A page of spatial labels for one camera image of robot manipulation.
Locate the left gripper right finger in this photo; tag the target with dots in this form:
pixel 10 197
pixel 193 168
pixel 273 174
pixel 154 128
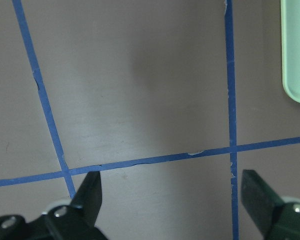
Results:
pixel 262 203

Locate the light green plastic tray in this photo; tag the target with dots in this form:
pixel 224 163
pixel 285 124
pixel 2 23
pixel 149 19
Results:
pixel 290 47

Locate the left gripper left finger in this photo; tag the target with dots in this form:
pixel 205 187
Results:
pixel 88 198

